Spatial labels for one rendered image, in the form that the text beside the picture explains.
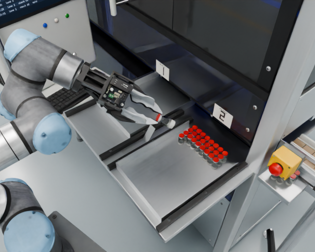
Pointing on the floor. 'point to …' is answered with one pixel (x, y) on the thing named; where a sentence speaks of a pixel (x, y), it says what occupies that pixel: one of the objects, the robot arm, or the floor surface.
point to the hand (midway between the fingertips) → (154, 116)
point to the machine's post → (277, 110)
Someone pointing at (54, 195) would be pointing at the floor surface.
